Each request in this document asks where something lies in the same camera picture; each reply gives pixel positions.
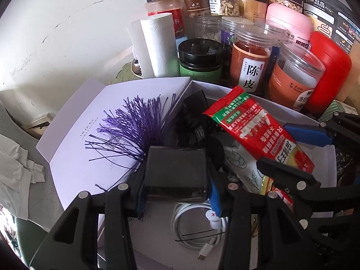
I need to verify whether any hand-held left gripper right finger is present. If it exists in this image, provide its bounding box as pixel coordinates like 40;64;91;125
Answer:
209;174;327;270

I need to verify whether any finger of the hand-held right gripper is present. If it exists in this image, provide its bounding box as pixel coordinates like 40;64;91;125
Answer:
284;112;360;147
256;157;338;218

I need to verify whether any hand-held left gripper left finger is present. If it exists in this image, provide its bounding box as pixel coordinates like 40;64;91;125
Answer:
28;169;147;270

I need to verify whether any brown-red snack packet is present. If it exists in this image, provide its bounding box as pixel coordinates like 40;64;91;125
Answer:
259;174;294;211

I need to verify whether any white charging cable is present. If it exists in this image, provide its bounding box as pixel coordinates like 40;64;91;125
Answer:
171;201;228;261

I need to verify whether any white printed bread packet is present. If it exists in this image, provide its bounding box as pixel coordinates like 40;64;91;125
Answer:
222;145;266;194

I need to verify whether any black rectangular block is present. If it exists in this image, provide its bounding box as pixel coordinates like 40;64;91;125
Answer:
143;146;210;203

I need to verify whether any long red snack packet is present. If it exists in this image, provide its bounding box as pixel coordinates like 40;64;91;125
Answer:
202;86;315;175

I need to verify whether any purple tasselled sachet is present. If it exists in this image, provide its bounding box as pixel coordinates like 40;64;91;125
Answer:
85;95;177;171

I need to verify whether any lavender gift box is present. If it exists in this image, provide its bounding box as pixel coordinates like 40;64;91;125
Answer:
36;76;338;270

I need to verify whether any small white medicine box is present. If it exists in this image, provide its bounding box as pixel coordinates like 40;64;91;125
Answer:
319;99;353;123

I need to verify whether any orange-label jar clear lid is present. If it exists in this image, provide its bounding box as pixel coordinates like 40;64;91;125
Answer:
267;42;326;111

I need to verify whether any red canister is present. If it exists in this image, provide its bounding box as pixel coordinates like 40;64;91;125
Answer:
304;31;352;116

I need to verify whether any tan kraft pouch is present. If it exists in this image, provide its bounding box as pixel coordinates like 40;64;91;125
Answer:
336;41;360;104

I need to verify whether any blue packet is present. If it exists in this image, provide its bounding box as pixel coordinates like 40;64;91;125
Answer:
267;46;281;81

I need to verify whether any orange jar white label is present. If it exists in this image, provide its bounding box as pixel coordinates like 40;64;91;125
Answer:
229;22;286;95

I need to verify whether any pink canister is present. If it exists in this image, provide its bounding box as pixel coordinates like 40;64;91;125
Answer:
266;3;314;45

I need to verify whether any black food pouch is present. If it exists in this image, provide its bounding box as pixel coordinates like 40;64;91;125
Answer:
304;0;360;55

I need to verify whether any green jar black lid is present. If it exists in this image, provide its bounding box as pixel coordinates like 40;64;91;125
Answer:
178;39;224;83

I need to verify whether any pale green garment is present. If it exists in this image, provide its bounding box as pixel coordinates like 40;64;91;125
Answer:
0;133;47;221

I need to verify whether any green leaf-shaped coaster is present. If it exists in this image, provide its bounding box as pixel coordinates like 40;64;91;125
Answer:
109;58;144;85

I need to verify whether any black-lid jar tan powder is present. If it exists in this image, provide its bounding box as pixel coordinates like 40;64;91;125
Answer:
238;0;268;21

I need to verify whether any clear empty jar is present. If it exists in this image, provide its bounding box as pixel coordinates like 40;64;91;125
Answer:
194;15;223;43

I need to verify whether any white paper roll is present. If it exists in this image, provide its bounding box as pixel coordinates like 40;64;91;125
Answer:
132;13;180;79

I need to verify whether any red-label seasoning jar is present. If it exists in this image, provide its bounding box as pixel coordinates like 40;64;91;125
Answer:
145;0;185;38

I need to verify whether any beige wooden frame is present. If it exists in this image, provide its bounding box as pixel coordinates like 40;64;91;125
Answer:
24;112;57;140

